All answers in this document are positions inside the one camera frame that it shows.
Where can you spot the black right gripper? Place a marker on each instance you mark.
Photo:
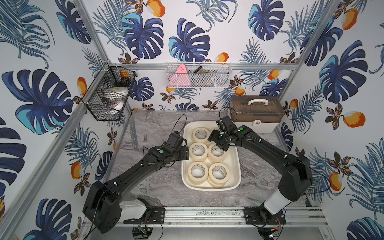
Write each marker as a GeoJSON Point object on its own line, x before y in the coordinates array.
{"type": "Point", "coordinates": [213, 138]}

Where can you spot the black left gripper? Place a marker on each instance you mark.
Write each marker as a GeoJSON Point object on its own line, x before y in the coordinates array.
{"type": "Point", "coordinates": [183, 153]}

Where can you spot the cream tape roll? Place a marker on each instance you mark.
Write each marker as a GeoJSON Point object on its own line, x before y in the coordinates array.
{"type": "Point", "coordinates": [198, 173]}
{"type": "Point", "coordinates": [198, 152]}
{"type": "Point", "coordinates": [215, 154]}
{"type": "Point", "coordinates": [200, 135]}
{"type": "Point", "coordinates": [219, 175]}

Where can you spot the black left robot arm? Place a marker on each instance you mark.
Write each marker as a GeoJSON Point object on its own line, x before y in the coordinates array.
{"type": "Point", "coordinates": [102, 205]}

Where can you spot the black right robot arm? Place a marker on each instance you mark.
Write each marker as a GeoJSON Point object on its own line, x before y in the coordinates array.
{"type": "Point", "coordinates": [296, 171]}

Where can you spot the white plastic storage tray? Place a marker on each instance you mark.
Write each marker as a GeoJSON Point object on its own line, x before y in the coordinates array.
{"type": "Point", "coordinates": [231, 161]}

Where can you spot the brown lidded storage case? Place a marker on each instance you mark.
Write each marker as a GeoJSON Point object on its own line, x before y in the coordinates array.
{"type": "Point", "coordinates": [260, 113]}

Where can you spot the pink triangle in basket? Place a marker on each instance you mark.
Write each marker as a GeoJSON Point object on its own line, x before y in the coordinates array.
{"type": "Point", "coordinates": [180, 78]}

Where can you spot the white object in black basket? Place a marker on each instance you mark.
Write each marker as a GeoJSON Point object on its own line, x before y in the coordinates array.
{"type": "Point", "coordinates": [113, 99]}

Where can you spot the perforated metal DIN rail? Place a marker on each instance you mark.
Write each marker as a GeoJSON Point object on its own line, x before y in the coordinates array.
{"type": "Point", "coordinates": [134, 137]}

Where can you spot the white mesh wall basket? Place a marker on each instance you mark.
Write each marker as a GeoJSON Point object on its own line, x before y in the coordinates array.
{"type": "Point", "coordinates": [204, 75]}

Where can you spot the black wire basket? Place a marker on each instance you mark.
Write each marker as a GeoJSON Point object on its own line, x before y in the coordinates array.
{"type": "Point", "coordinates": [108, 77]}

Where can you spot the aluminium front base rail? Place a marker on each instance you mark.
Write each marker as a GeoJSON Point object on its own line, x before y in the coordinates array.
{"type": "Point", "coordinates": [233, 217]}

